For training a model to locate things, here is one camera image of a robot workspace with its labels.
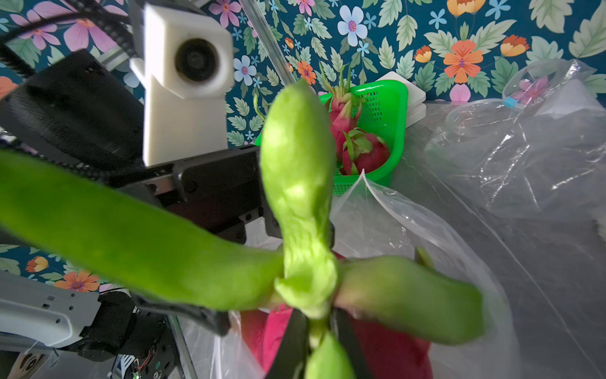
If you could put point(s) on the pink dragon fruit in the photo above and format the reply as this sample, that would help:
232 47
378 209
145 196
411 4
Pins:
344 109
156 253
363 152

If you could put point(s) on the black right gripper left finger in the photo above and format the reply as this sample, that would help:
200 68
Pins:
291 358

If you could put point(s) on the white rectangular box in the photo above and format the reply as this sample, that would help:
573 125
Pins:
416 108

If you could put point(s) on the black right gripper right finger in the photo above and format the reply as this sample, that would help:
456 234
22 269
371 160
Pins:
343 328

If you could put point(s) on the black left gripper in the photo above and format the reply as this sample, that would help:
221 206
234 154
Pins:
220 192

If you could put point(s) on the clear zip-top bag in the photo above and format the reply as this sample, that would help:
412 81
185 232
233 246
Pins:
537 152
375 221

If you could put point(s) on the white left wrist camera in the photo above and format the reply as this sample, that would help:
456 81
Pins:
184 62

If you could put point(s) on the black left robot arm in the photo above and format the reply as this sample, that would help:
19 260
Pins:
164 256

